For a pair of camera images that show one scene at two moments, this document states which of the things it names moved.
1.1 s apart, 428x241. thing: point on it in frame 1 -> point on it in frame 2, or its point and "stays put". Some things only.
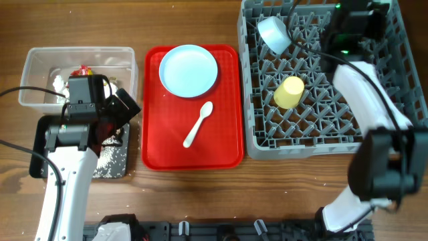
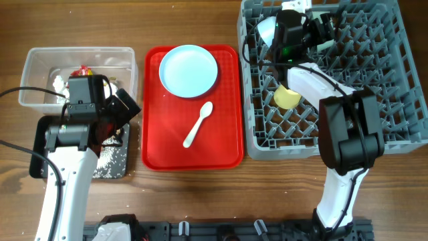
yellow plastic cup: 289,93 stays put
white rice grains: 111,162 stays put
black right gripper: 375,14 -> 327,35
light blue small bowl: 274,34 stays put
